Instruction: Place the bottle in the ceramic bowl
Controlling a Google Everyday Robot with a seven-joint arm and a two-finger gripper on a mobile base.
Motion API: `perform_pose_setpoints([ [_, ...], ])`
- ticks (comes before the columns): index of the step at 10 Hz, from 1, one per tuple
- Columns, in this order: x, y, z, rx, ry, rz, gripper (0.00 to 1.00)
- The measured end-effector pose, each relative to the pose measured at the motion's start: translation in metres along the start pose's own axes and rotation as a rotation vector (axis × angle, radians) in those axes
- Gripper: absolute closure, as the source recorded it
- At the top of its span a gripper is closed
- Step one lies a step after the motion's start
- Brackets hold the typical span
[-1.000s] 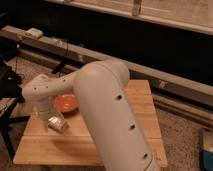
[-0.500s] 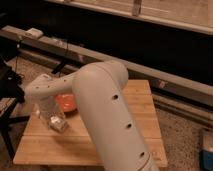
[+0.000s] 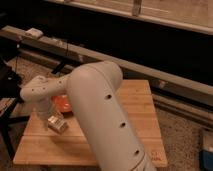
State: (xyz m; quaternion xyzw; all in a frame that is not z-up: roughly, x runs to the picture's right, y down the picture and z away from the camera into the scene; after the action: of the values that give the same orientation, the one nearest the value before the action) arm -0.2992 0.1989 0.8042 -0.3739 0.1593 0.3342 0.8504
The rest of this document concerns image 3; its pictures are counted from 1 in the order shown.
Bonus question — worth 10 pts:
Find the wooden table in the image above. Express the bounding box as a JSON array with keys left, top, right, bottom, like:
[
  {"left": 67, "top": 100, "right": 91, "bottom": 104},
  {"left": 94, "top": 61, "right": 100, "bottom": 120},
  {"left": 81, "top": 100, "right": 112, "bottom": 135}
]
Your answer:
[{"left": 13, "top": 80, "right": 168, "bottom": 168}]

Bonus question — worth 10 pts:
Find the white plastic bottle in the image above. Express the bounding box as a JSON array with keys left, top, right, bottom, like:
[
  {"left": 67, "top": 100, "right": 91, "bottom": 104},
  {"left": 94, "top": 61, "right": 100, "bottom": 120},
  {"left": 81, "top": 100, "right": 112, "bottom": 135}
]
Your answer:
[{"left": 47, "top": 116, "right": 68, "bottom": 134}]

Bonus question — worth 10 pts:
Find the long wooden beam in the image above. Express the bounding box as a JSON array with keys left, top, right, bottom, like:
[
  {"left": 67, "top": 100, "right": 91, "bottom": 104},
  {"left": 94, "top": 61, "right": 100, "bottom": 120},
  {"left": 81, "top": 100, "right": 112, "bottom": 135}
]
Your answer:
[{"left": 0, "top": 26, "right": 213, "bottom": 107}]

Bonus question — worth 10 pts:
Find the black chair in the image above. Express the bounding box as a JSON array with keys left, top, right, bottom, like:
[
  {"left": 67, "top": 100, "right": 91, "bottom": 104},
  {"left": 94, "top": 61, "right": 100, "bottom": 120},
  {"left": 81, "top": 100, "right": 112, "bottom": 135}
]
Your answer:
[{"left": 0, "top": 57, "right": 29, "bottom": 159}]

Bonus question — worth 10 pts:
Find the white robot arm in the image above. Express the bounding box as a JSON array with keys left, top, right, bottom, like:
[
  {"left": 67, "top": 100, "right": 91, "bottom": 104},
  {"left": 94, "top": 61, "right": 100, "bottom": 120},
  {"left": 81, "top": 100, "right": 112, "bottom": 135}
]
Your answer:
[{"left": 20, "top": 61, "right": 157, "bottom": 171}]

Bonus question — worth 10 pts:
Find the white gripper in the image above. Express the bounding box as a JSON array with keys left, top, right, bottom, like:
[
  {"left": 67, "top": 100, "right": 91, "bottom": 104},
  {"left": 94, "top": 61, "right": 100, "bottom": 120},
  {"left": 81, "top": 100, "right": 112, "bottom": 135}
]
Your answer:
[{"left": 35, "top": 98, "right": 64, "bottom": 128}]

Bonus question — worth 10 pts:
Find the orange ceramic bowl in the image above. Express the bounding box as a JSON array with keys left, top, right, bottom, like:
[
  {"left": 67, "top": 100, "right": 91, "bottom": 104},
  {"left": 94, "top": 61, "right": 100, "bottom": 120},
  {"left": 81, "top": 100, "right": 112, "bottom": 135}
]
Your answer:
[{"left": 52, "top": 95, "right": 72, "bottom": 113}]

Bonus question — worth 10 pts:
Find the blue and white box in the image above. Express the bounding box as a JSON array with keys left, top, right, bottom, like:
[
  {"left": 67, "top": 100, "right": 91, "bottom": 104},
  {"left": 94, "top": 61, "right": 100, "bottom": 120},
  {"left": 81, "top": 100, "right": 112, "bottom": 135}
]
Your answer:
[{"left": 199, "top": 129, "right": 213, "bottom": 171}]

